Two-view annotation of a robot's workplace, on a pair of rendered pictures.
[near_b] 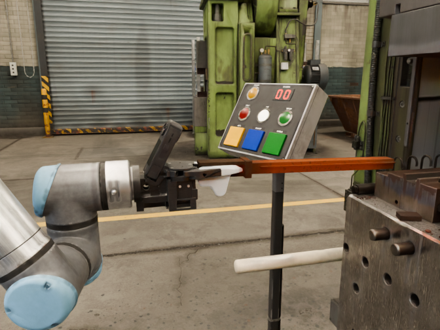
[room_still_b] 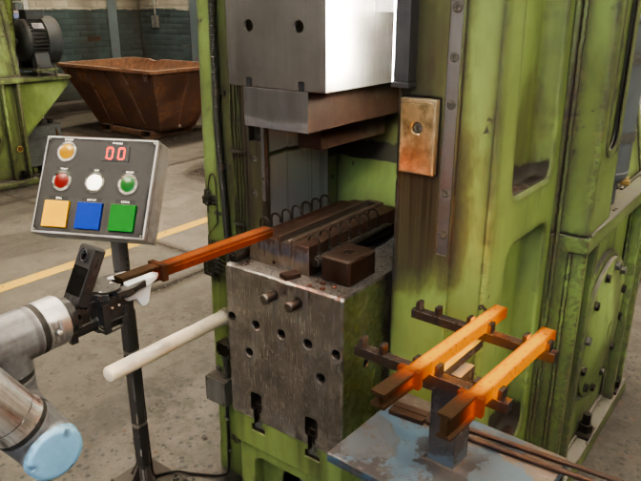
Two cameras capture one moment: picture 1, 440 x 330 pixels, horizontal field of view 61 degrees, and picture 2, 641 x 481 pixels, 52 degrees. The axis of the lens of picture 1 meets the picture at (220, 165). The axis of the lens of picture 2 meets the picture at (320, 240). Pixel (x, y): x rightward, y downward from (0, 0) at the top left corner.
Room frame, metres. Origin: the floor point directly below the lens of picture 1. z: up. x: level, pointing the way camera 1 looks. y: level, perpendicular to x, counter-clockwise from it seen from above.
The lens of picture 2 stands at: (-0.43, 0.47, 1.55)
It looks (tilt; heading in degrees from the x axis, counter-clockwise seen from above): 20 degrees down; 321
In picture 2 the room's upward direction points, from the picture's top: straight up
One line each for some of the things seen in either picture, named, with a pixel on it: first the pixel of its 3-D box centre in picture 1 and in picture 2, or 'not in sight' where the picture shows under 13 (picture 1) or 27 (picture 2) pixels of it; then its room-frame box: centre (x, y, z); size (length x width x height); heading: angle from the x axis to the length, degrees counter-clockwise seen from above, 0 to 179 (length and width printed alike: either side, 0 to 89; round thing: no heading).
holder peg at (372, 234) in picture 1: (378, 234); (268, 297); (0.81, -0.36, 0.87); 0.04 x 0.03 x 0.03; 104
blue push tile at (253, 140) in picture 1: (253, 140); (89, 216); (1.30, -0.12, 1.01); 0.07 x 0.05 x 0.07; 39
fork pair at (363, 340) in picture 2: not in sight; (403, 324); (0.40, -0.42, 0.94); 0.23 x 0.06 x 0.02; 102
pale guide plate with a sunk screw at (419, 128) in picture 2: not in sight; (418, 135); (0.58, -0.64, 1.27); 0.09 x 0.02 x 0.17; 14
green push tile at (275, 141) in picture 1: (274, 144); (122, 219); (1.23, -0.18, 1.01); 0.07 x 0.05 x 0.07; 39
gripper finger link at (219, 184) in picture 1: (220, 181); (143, 290); (0.71, 0.00, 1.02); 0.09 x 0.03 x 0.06; 101
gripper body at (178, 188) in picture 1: (165, 184); (91, 309); (0.70, 0.11, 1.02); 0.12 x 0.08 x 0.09; 104
